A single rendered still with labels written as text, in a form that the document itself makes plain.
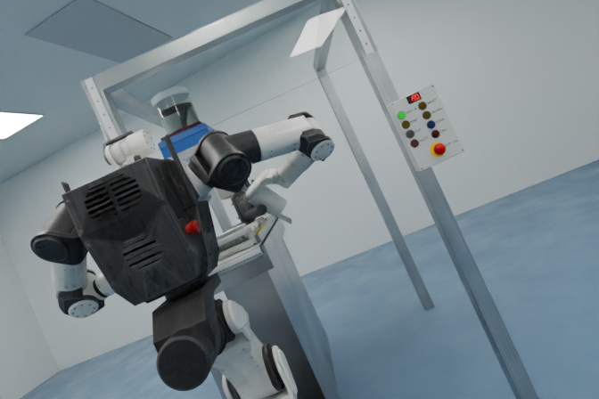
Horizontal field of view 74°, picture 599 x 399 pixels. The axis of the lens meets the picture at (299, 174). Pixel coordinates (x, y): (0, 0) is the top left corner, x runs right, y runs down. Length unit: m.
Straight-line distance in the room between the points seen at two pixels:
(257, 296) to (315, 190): 3.27
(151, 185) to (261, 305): 0.95
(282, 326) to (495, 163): 3.62
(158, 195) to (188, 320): 0.29
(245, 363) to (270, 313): 0.49
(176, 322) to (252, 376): 0.41
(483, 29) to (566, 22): 0.80
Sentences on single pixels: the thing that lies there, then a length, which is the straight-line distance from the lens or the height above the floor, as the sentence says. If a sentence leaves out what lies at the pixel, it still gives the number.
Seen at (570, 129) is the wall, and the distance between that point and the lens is 5.10.
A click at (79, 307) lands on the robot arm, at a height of 1.01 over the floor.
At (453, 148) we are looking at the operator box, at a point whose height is 0.96.
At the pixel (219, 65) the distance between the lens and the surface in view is 1.52.
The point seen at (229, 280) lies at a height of 0.84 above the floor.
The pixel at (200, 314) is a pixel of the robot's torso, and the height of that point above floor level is 0.90.
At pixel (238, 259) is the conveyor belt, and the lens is 1.56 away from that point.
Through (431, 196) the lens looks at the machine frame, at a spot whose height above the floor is 0.83.
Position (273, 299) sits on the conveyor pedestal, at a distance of 1.71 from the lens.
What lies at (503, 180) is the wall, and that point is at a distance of 4.92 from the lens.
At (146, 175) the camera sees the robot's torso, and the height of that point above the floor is 1.22.
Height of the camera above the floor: 1.07
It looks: 1 degrees up
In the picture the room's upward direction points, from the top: 24 degrees counter-clockwise
